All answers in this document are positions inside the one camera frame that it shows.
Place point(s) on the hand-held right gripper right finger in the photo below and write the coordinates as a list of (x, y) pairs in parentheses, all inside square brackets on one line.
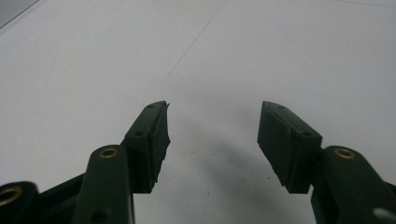
[(289, 149)]

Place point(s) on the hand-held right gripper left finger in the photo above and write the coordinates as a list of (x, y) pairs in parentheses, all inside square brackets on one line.
[(146, 149)]

